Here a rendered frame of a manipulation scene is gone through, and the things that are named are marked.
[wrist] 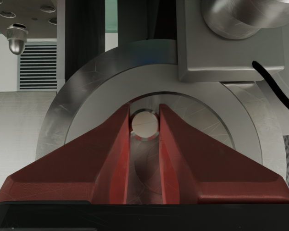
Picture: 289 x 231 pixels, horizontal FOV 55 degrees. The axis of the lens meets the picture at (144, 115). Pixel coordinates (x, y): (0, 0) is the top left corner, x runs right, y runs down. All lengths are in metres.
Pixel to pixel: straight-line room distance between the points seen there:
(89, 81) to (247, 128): 0.10
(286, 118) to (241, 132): 0.05
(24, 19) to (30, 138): 0.20
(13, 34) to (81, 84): 0.39
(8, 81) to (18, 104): 2.64
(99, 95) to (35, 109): 0.37
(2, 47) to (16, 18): 2.78
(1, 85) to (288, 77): 3.08
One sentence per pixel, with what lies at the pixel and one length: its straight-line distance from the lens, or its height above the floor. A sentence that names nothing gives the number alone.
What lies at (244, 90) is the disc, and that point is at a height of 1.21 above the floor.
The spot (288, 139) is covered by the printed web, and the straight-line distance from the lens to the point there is 0.40.
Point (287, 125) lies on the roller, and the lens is 0.22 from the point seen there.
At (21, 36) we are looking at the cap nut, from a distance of 0.55.
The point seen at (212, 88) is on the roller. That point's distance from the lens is 0.17.
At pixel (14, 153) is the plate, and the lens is 0.54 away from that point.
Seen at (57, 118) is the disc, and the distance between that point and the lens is 0.17.
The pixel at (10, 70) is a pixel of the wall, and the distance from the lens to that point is 3.19.
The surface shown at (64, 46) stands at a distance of 0.19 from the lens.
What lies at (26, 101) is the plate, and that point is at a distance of 0.54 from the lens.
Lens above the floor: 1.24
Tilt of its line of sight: 6 degrees down
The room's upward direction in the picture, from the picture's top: 179 degrees clockwise
